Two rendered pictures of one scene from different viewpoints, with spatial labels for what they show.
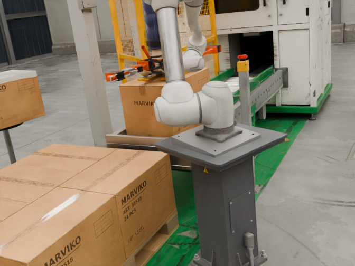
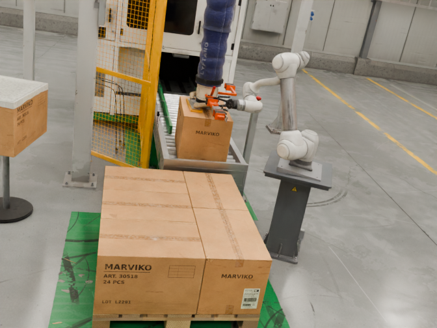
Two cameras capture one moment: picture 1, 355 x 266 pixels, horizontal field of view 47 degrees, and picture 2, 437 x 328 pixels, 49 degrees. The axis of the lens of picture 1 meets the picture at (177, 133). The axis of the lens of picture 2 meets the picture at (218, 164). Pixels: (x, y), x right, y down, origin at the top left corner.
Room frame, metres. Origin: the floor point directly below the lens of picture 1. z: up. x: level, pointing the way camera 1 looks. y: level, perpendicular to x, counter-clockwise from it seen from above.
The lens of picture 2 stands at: (-0.08, 2.60, 2.06)
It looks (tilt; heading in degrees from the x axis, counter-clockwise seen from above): 22 degrees down; 317
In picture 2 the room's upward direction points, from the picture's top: 10 degrees clockwise
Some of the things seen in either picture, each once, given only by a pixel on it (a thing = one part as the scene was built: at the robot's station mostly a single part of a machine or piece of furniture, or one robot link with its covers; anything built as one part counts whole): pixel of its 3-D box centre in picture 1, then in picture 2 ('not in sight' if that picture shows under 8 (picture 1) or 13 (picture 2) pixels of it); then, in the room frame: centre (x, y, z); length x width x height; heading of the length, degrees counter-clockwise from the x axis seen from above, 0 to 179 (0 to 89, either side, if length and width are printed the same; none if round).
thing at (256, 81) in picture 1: (253, 85); not in sight; (3.80, -0.78, 0.60); 1.60 x 0.10 x 0.09; 151
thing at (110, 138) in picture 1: (148, 141); (206, 164); (2.60, 0.20, 0.58); 0.70 x 0.03 x 0.06; 61
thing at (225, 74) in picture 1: (203, 86); (160, 104); (4.06, -0.31, 0.60); 1.60 x 0.10 x 0.09; 151
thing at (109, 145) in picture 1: (150, 155); (204, 176); (2.60, 0.20, 0.48); 0.70 x 0.03 x 0.15; 61
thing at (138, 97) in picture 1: (169, 102); (201, 129); (2.92, 0.03, 0.75); 0.60 x 0.40 x 0.40; 148
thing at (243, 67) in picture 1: (246, 128); (247, 151); (2.86, -0.52, 0.50); 0.07 x 0.07 x 1.00; 61
